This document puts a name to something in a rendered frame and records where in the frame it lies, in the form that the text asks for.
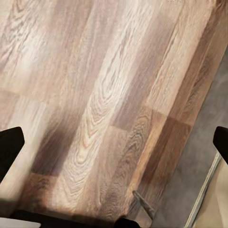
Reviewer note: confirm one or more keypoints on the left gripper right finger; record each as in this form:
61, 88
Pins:
220, 140

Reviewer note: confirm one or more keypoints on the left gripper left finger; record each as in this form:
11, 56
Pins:
11, 142

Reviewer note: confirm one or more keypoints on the bed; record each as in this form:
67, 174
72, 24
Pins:
197, 193

